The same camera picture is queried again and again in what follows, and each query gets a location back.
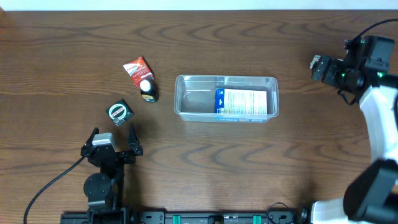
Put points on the small dark bottle white cap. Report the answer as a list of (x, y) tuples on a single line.
[(148, 91)]

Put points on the red white sachet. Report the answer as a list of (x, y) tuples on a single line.
[(138, 70)]

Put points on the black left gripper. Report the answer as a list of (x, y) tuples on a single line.
[(134, 150)]

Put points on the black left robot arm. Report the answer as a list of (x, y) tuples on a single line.
[(105, 188)]

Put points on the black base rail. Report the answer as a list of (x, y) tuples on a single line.
[(186, 217)]

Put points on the blue snack packet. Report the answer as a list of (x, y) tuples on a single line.
[(243, 103)]

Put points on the white green medicine box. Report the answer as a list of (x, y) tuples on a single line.
[(314, 62)]

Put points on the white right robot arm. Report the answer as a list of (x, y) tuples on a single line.
[(364, 73)]

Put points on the clear plastic container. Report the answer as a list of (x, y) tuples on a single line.
[(194, 98)]

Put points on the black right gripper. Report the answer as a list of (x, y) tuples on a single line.
[(331, 76)]

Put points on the dark green round-label box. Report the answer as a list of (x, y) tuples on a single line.
[(120, 112)]

